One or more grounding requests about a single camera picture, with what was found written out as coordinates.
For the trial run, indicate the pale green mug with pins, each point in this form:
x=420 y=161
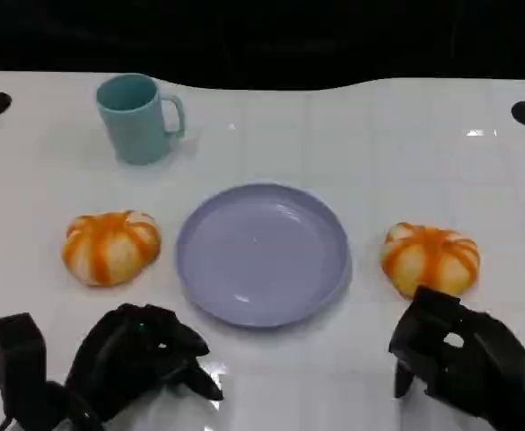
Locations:
x=132 y=125

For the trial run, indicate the orange white toy bread roll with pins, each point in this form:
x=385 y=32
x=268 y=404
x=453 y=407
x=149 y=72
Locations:
x=109 y=249
x=428 y=260

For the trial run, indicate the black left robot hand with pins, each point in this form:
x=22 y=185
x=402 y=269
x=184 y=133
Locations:
x=123 y=354

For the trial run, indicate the lilac plate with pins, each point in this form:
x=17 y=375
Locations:
x=262 y=256

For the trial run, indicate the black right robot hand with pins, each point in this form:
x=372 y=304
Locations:
x=482 y=359

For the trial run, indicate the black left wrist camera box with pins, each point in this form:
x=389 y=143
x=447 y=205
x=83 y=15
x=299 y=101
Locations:
x=15 y=354

